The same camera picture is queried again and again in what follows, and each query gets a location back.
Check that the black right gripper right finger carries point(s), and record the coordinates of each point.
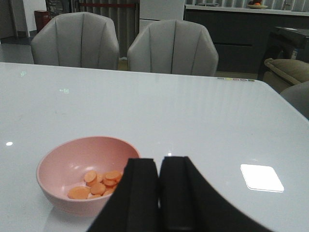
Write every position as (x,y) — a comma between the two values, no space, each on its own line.
(188,202)

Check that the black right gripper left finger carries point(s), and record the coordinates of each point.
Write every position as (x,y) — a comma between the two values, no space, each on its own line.
(133,206)

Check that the white cabinet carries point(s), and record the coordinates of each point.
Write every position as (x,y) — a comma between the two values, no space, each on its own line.
(155,10)

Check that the black side table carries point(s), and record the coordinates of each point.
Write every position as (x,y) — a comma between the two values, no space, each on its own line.
(287,43)

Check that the grey chair at right edge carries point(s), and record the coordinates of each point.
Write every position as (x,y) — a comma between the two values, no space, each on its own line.
(298,97)

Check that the pink plastic bowl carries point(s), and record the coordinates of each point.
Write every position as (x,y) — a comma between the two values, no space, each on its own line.
(65,166)

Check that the right grey upholstered chair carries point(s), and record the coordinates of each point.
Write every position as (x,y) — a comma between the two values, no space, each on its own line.
(173,47)

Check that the dark grey sideboard counter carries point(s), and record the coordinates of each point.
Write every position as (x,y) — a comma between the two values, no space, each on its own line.
(240,35)

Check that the fruit plate on counter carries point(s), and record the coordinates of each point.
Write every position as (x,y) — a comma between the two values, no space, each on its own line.
(256,4)

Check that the red trash bin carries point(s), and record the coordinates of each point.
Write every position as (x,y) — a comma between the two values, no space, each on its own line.
(42,17)

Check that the left grey upholstered chair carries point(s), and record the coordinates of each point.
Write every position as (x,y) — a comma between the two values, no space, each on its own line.
(82,40)

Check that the grey curtain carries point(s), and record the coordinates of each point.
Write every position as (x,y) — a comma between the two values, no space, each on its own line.
(125,15)

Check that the grey upholstered chair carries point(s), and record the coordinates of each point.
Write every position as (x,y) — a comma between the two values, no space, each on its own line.
(82,40)
(173,47)

